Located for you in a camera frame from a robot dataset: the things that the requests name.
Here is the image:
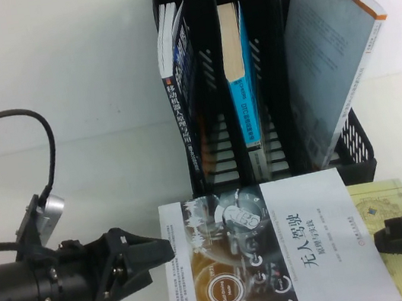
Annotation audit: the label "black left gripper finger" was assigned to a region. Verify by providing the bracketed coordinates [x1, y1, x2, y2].
[97, 219, 177, 280]
[85, 261, 158, 301]

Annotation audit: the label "black camera cable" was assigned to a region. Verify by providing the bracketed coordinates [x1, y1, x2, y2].
[0, 104, 65, 211]

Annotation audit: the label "black plastic book stand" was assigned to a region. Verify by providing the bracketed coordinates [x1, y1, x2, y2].
[152, 0, 381, 214]

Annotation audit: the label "grey cover orange-edged book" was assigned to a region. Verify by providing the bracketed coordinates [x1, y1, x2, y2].
[273, 0, 402, 173]

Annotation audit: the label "blue book tan pages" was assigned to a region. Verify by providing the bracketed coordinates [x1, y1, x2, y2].
[213, 0, 273, 187]

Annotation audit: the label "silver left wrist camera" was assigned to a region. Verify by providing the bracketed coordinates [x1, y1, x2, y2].
[33, 191, 72, 244]

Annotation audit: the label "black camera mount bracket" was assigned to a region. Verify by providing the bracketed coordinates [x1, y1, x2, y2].
[7, 191, 61, 264]

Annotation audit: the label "black spine robotics book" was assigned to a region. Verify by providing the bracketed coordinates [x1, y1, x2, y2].
[148, 0, 219, 197]

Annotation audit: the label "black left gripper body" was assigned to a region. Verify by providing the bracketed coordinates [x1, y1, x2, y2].
[46, 232, 115, 301]

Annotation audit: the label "white self-driving car book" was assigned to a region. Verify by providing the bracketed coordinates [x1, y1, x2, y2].
[152, 160, 402, 301]

